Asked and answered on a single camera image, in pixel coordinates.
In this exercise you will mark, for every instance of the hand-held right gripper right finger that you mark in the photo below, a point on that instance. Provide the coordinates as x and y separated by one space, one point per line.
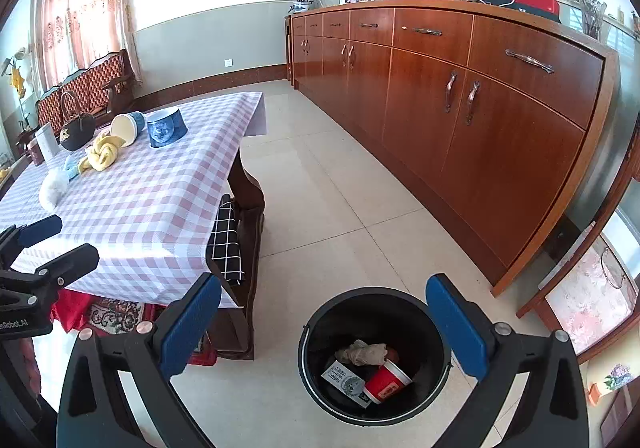
457 328

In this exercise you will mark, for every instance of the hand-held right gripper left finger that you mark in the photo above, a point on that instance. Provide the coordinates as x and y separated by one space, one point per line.
192 323

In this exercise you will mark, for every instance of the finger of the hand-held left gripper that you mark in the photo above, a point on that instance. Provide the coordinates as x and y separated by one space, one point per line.
42 230
70 263

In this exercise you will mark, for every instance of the clear plastic bag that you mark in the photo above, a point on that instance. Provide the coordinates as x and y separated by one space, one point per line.
54 189

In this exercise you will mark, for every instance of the light blue wrapper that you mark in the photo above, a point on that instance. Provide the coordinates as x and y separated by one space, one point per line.
73 170

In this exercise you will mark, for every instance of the red paper cup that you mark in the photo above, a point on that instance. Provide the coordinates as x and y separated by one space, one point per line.
385 383

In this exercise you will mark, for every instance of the beige paper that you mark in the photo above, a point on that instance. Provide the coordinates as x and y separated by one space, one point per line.
362 353

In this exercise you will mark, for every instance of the yellow knotted cloth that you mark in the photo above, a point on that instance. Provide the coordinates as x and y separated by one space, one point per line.
105 152

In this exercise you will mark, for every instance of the green and white carton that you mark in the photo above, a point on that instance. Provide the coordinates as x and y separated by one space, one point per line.
345 383

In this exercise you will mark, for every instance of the white and blue paper cup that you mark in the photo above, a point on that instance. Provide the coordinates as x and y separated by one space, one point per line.
127 127

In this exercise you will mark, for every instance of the black plastic bucket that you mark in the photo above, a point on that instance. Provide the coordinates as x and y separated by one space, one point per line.
320 378

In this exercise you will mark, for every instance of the blue patterned paper cup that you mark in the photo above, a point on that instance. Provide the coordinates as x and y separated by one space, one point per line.
167 130

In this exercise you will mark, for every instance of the person's left hand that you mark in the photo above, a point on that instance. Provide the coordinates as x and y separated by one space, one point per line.
29 368

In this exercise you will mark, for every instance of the red cloth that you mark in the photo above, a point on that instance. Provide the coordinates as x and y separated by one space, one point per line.
70 313

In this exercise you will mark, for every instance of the red patterned rug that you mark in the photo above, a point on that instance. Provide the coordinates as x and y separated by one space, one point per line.
120 318

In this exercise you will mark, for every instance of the dark red tin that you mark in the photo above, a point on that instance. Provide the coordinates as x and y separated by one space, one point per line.
35 152

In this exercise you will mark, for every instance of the black checked cushion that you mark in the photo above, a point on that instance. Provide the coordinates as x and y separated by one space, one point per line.
227 243

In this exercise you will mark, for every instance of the white upright box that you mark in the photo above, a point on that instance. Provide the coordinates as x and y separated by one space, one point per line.
46 142

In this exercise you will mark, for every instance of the pink checkered tablecloth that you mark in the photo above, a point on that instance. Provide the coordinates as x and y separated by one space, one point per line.
150 208

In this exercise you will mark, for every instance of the black iron teapot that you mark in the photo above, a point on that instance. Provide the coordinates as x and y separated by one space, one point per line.
77 132

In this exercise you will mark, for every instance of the floral framed panel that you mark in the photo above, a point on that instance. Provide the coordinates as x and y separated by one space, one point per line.
590 298

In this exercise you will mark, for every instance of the wooden bench with red cushions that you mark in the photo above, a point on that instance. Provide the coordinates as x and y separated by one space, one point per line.
85 82

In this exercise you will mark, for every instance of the coat stand with yellow cloth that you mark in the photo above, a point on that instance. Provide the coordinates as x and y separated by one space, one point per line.
17 77

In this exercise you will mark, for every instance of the cream floral container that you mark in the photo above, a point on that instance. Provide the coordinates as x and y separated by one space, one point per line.
612 378

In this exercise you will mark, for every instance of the carved wooden stand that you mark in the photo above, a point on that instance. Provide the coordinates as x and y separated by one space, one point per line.
615 228

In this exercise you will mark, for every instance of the long wooden sideboard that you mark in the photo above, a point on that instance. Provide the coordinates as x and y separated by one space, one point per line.
450 127

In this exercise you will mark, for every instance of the pink patterned curtain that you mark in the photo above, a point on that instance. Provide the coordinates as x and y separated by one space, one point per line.
85 17

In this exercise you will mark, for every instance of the black flat box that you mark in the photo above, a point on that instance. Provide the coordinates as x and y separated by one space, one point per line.
542 15

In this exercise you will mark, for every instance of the glass vase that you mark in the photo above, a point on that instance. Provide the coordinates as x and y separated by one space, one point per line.
592 15

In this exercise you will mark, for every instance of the small potted plant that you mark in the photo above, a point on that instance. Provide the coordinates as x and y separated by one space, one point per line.
304 0

